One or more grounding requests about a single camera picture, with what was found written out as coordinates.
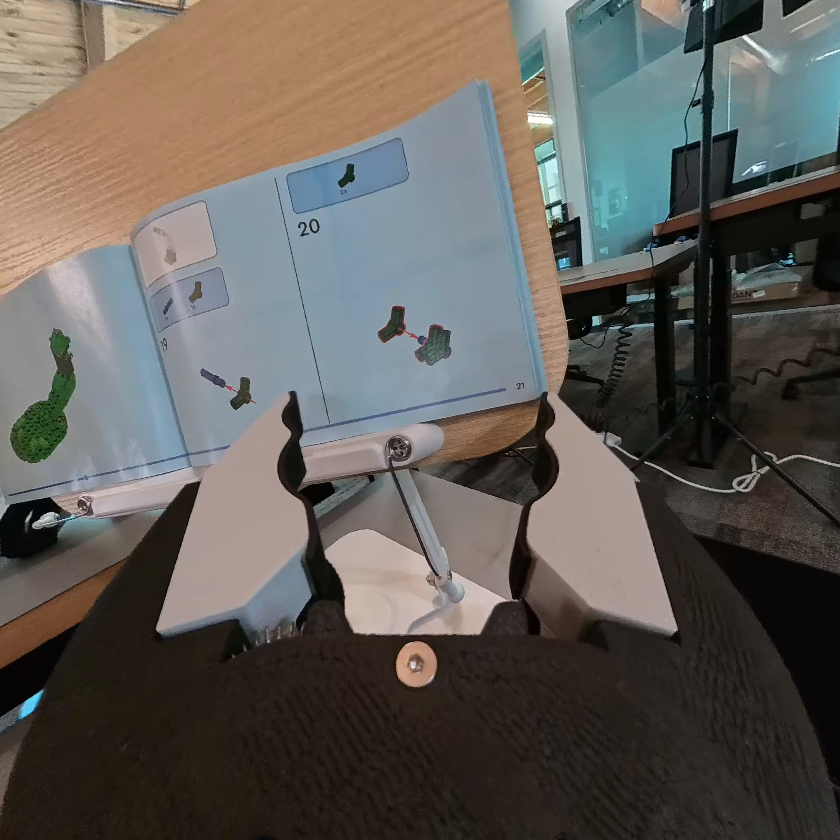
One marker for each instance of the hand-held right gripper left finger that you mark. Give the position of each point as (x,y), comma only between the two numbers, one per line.
(236,525)

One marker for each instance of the instruction booklet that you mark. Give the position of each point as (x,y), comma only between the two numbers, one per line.
(394,275)

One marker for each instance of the black tripod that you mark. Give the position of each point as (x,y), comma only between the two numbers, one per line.
(707,262)

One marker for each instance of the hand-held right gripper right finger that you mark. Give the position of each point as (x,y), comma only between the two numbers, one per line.
(590,538)

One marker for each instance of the wooden office desk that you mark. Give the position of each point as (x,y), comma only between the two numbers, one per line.
(754,200)

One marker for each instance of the wooden book stand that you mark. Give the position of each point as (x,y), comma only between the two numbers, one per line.
(262,98)

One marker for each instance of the black computer monitor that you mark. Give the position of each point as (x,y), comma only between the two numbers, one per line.
(702,174)

